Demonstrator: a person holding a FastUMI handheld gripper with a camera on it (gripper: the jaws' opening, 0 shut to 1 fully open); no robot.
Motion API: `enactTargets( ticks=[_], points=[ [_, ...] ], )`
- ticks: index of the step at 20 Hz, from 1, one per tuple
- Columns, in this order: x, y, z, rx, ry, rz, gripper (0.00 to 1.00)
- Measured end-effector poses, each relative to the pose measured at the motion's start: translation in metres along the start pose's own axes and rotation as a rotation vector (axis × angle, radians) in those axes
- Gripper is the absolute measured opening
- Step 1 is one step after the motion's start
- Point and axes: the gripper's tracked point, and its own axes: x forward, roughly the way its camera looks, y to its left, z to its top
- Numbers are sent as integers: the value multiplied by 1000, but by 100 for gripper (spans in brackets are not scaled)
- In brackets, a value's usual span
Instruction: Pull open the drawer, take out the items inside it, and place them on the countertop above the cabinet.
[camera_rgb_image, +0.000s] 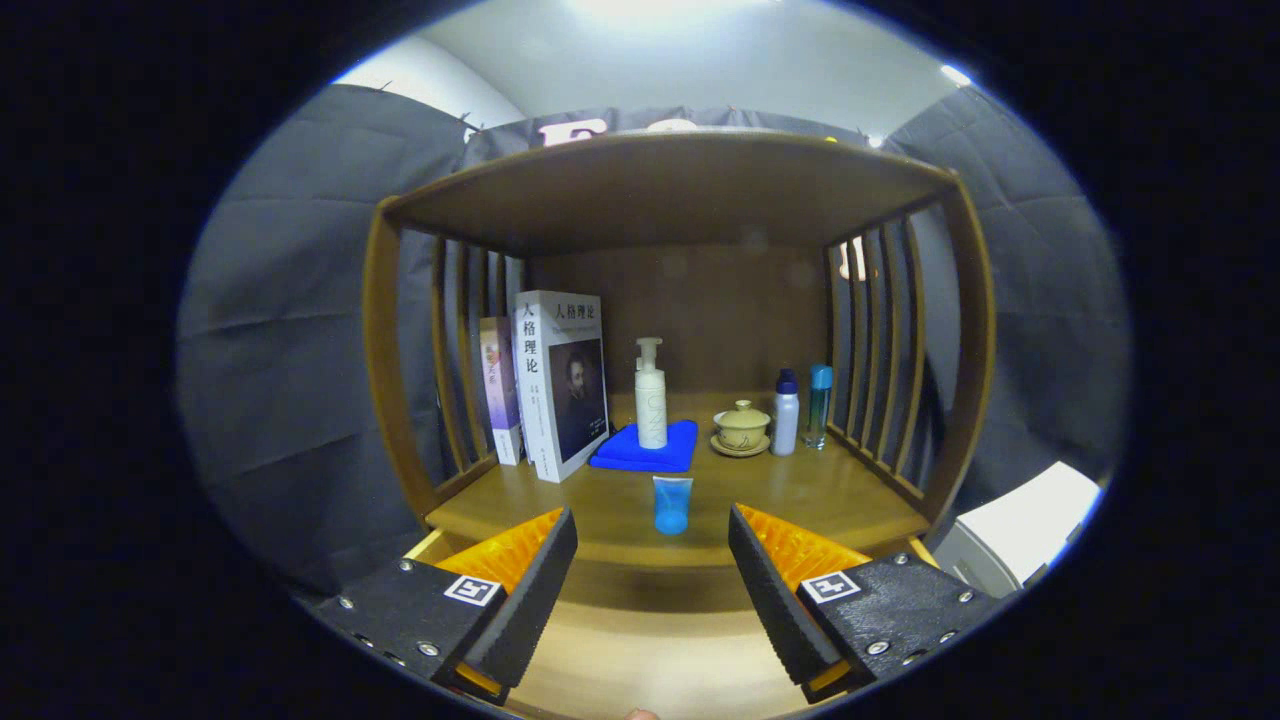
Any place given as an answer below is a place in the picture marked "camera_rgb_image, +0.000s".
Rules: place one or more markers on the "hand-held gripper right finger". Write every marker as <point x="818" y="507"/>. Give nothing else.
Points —
<point x="775" y="595"/>

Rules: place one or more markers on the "white pump bottle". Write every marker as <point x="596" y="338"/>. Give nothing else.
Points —
<point x="651" y="415"/>

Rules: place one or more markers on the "small blue tube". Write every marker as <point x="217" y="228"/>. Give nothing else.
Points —
<point x="672" y="510"/>

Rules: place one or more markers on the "black backdrop cloth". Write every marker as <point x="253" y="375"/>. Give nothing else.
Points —
<point x="290" y="350"/>

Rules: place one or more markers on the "brown wooden cabinet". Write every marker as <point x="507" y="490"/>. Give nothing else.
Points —
<point x="680" y="190"/>

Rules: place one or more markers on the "folded blue cloth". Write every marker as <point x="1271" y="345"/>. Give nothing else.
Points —
<point x="625" y="455"/>

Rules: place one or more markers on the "white book with portrait cover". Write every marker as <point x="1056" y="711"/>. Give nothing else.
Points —
<point x="545" y="400"/>

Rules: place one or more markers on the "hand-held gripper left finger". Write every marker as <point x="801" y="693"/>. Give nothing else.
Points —
<point x="530" y="590"/>

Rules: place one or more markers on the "wooden countertop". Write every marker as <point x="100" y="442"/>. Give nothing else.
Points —
<point x="780" y="490"/>

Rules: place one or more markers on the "white bottle with dark cap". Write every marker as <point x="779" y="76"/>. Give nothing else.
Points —
<point x="786" y="420"/>

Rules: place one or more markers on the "white appliance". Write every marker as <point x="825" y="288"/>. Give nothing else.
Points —
<point x="1020" y="530"/>

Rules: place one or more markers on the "clear bottle with teal cap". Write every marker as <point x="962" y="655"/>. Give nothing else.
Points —
<point x="818" y="400"/>

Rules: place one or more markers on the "purple book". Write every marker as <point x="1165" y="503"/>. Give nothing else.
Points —
<point x="498" y="390"/>

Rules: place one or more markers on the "beige lidded teacup with saucer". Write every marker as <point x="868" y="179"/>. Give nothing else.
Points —
<point x="741" y="428"/>

